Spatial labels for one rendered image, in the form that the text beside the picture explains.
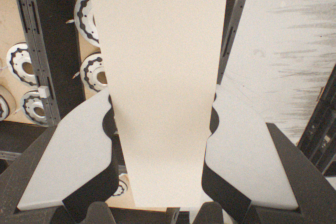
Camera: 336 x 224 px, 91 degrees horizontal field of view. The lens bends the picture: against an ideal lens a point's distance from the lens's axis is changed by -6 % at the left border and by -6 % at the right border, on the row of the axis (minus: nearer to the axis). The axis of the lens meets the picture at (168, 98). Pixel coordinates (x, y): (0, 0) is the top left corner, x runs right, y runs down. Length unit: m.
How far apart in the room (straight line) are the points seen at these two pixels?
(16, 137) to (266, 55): 0.71
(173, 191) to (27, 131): 0.48
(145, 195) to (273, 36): 0.51
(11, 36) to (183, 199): 0.45
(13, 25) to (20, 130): 0.27
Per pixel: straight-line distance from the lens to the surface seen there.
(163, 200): 0.19
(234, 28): 0.28
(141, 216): 0.82
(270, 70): 0.62
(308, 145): 1.42
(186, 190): 0.17
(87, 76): 0.40
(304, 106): 0.76
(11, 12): 0.48
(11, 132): 0.60
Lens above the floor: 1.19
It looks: 59 degrees down
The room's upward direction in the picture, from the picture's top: 179 degrees counter-clockwise
